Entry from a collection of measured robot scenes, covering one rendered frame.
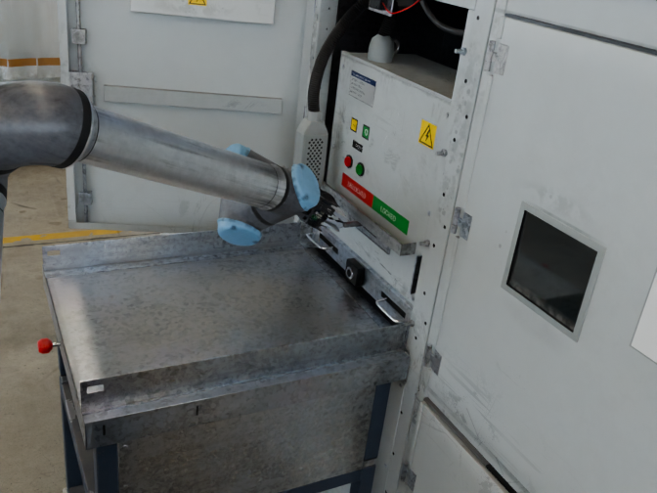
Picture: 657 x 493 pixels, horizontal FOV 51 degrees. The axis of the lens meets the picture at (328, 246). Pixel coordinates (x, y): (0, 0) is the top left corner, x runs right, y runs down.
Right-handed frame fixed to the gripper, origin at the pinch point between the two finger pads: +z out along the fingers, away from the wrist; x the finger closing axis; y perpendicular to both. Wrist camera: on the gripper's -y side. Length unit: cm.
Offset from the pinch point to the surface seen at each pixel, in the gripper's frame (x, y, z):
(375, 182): 12.8, 4.9, -1.4
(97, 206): -35, -48, -37
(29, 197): -113, -281, 7
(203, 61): 14, -40, -36
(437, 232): 12.0, 36.4, -6.0
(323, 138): 14.5, -13.8, -8.9
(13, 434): -126, -69, -15
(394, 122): 26.4, 8.8, -9.3
